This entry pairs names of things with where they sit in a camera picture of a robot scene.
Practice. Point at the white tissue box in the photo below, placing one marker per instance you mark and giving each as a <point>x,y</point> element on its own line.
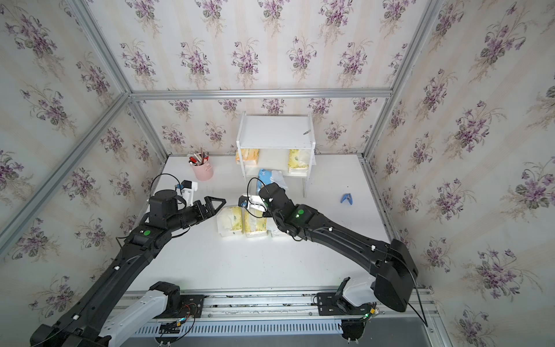
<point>273,230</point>

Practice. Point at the white two-tier shelf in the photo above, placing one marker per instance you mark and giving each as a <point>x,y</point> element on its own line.
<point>274,137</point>

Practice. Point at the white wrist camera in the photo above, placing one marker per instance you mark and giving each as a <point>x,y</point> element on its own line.
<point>252,202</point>
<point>187,189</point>

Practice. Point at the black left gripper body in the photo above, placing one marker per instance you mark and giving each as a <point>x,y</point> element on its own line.
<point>201,216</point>

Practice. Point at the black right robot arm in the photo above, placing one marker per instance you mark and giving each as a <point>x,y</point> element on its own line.
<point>390,263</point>

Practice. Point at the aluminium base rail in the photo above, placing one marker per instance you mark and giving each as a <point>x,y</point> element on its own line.
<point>281,312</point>

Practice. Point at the yellow green tissue pack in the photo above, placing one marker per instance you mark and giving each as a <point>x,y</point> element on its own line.
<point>230,222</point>

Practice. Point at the blue tissue pack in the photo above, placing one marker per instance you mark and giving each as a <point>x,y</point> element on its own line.
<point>266,177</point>

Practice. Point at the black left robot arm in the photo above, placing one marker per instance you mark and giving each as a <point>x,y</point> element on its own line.
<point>88,322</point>

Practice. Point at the pink pen cup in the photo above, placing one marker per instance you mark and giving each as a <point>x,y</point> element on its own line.
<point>203,172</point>

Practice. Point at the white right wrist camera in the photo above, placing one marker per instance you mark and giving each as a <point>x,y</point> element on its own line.
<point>252,202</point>

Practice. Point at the orange tissue pack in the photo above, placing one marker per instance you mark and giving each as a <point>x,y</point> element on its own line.
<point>250,156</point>

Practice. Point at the blue plastic clip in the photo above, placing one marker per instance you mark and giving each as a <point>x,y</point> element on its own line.
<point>347,197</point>

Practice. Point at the red pens in cup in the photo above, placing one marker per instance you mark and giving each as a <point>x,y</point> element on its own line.
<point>198,156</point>

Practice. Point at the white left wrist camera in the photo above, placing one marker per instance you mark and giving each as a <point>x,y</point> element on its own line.
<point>187,189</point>

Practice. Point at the yellow tissue pack lower shelf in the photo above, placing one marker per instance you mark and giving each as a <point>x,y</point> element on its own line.
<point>299,161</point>

